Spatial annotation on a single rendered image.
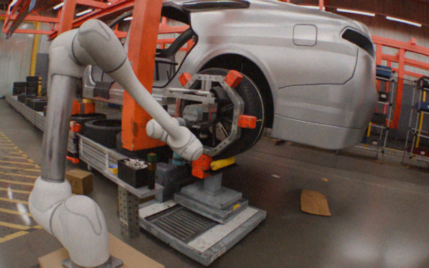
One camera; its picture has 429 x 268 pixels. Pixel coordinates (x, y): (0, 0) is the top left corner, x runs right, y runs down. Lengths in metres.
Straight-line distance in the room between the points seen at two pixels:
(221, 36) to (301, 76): 0.72
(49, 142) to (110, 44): 0.39
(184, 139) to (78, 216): 0.54
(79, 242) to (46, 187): 0.23
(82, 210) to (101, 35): 0.53
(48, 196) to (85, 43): 0.52
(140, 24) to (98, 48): 1.12
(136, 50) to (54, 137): 1.13
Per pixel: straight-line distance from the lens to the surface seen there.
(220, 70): 1.75
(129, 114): 1.89
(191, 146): 1.05
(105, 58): 0.82
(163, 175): 1.92
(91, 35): 0.78
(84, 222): 0.79
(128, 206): 1.63
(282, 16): 1.82
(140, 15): 1.93
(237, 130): 1.59
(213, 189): 1.96
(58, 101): 0.90
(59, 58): 0.91
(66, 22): 3.67
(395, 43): 7.91
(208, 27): 2.10
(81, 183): 2.34
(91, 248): 0.83
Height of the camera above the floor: 1.05
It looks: 11 degrees down
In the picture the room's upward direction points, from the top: 6 degrees clockwise
